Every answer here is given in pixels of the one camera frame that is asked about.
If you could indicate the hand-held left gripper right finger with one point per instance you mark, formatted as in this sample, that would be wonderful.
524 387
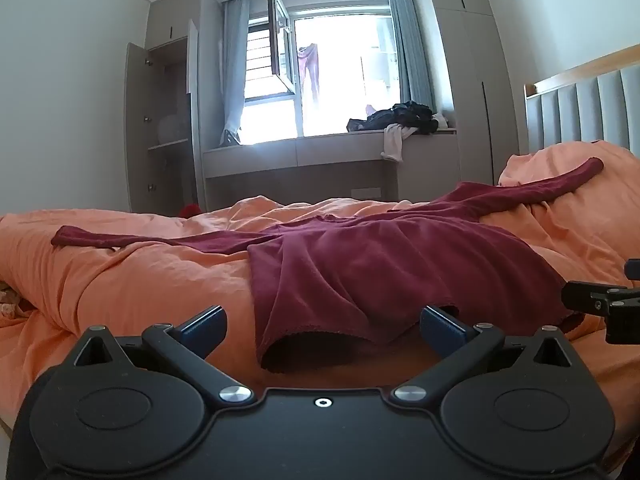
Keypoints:
442 330

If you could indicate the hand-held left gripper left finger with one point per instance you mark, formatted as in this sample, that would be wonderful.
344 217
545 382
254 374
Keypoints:
204 330

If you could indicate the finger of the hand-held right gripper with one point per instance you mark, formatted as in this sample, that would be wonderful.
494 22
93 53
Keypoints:
595 299
634 269

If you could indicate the maroon long-sleeve shirt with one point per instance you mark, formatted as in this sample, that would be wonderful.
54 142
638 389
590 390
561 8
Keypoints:
350 260

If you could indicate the pile of dark clothes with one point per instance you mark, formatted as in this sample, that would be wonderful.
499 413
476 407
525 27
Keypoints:
400 116

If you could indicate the orange blanket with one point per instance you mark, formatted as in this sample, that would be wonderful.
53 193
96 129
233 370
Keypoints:
150 270

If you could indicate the red object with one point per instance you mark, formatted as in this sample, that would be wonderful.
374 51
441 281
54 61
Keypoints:
190 210

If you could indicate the grey padded headboard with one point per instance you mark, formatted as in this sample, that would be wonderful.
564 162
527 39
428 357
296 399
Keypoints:
590 110

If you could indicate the white cloth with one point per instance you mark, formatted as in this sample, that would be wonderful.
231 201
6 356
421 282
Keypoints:
392 142

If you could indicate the floral cloth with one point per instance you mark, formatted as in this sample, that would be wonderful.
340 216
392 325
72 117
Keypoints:
7 300

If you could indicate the grey window bench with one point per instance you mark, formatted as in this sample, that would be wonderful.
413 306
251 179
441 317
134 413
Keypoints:
300 152

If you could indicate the white bag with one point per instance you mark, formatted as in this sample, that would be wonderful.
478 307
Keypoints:
172 129

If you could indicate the open grey wardrobe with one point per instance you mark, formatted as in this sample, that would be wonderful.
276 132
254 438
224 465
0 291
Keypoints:
137 125

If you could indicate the closed grey wardrobe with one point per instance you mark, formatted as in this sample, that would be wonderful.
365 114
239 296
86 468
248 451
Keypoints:
475 85

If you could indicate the pale blue curtain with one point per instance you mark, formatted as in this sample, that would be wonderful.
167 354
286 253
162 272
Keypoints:
410 45
234 70

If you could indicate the window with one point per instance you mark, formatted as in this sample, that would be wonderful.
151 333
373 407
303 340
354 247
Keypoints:
345 80

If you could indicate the hanging pink pants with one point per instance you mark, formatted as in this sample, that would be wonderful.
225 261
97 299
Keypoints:
309 70

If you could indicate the white wall socket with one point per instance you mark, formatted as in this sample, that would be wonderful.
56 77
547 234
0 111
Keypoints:
366 192

